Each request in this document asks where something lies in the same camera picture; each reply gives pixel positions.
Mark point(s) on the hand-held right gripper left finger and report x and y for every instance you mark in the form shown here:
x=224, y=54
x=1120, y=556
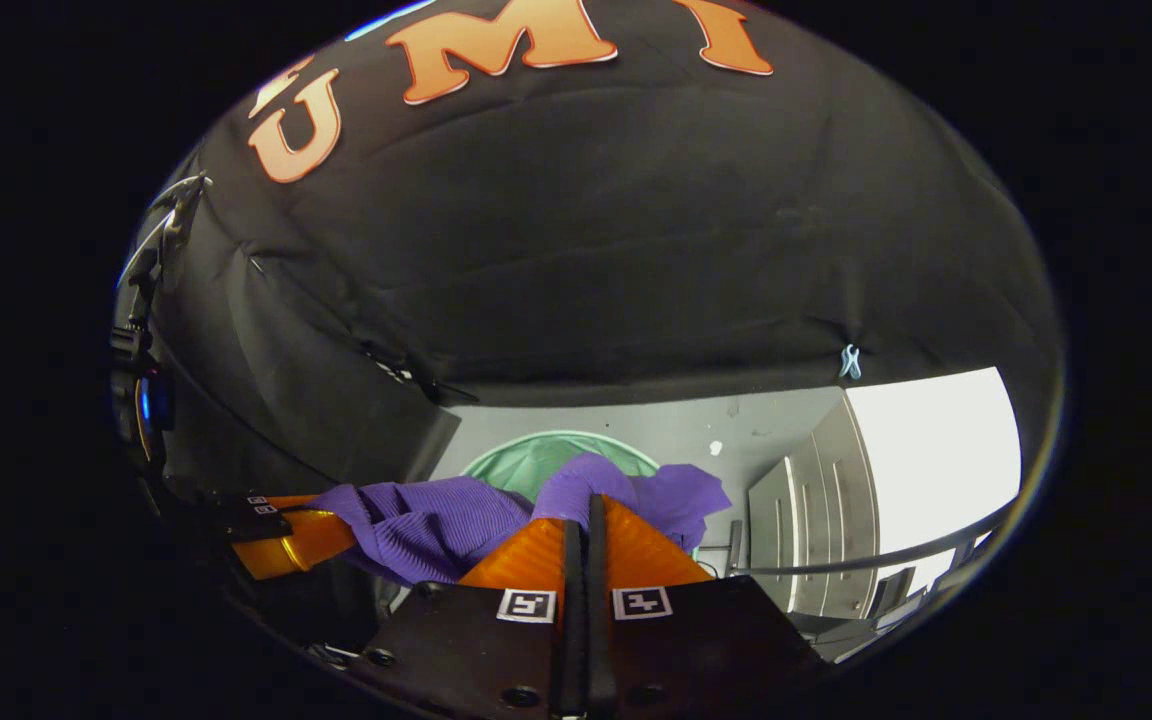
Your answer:
x=496, y=650

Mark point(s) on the black backdrop cloth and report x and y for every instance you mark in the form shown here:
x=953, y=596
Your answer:
x=636, y=250

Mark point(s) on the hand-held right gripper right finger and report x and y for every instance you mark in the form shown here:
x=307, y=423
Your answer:
x=676, y=650

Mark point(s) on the light blue clip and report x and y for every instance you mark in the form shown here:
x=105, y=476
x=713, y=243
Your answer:
x=850, y=362

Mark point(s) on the black clothes rack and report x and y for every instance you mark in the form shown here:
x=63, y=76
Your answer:
x=886, y=555

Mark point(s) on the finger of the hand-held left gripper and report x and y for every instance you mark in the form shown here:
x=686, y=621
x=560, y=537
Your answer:
x=296, y=545

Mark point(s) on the green laundry hamper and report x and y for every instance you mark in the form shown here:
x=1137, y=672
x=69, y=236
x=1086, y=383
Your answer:
x=526, y=460

